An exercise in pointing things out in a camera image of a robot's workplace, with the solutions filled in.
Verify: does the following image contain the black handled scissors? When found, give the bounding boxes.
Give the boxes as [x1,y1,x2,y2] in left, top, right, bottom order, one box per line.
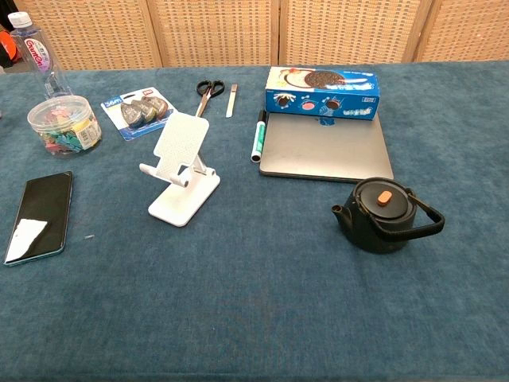
[194,80,226,119]

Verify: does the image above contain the blue Oreo cookie box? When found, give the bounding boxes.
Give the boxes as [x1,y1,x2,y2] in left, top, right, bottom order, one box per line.
[265,65,381,122]

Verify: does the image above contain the clear plastic water bottle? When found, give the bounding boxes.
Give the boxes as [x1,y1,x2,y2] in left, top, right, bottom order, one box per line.
[8,11,74,100]

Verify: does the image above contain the orange and black background object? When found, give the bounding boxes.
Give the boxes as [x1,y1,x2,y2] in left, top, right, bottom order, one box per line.
[0,24,23,69]

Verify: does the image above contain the clear jar of coloured clips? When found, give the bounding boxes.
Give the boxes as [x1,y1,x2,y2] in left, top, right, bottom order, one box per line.
[26,95,103,157]

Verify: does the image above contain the narrow white strip file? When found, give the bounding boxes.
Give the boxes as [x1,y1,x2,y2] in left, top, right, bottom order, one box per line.
[225,83,239,119]

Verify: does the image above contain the green whiteboard marker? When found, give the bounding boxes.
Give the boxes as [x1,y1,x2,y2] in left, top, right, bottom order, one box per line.
[250,109,268,163]

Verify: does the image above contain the woven wooden folding screen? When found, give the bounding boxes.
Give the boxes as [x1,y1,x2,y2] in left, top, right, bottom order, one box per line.
[11,0,509,71]

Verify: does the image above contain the blue table cloth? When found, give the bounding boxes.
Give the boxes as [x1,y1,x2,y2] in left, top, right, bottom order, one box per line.
[0,59,509,382]

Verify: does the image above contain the silver closed laptop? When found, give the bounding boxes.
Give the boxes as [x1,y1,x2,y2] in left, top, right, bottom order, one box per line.
[258,111,395,184]

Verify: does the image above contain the correction tape blister pack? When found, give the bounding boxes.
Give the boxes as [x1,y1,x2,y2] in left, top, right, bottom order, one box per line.
[100,88,176,142]

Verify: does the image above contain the black smartphone with teal edge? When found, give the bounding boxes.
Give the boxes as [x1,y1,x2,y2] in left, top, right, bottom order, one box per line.
[3,170,75,267]

